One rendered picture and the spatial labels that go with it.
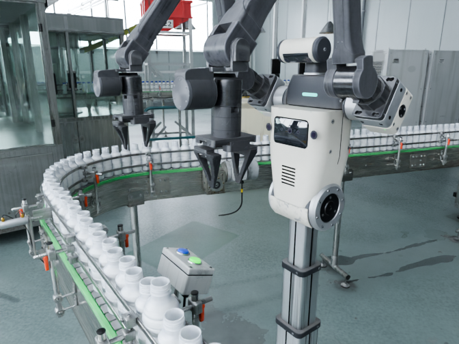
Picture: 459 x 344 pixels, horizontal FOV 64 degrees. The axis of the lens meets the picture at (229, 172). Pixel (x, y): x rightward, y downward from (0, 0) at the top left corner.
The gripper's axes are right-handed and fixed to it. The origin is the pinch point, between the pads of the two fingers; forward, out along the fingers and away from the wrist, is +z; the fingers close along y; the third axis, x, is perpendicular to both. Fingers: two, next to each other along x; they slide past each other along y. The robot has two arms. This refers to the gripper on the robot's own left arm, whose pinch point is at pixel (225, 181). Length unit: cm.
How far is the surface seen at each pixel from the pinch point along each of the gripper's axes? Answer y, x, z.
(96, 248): -17.0, 34.1, 24.5
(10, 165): -14, 310, 63
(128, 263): -14.9, 16.5, 21.2
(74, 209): -17, 57, 21
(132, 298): -16.8, 9.8, 25.6
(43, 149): 14, 310, 51
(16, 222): -31, 84, 32
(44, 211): -21, 85, 30
